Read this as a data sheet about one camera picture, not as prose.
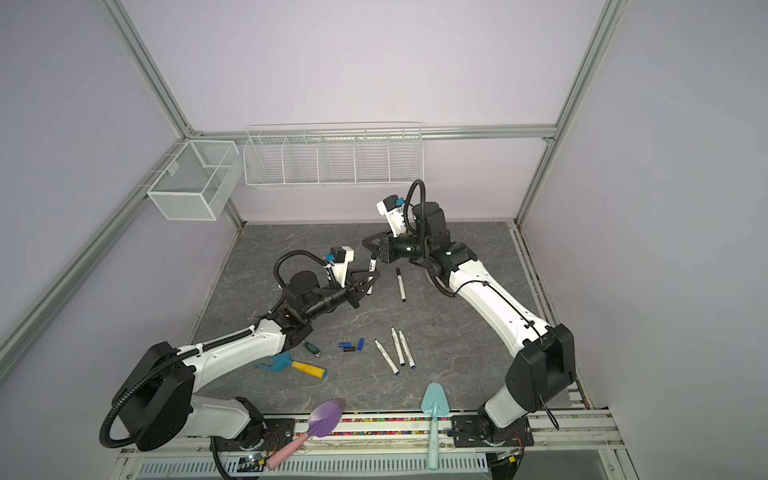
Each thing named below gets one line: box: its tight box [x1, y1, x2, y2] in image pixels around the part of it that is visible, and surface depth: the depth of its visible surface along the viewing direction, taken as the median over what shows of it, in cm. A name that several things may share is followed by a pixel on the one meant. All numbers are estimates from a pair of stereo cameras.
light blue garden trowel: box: [421, 383, 450, 470], surface depth 77 cm
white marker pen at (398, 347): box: [391, 326, 406, 367], surface depth 88 cm
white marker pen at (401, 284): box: [396, 267, 407, 302], surface depth 104 cm
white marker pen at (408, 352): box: [398, 329, 416, 369], surface depth 88 cm
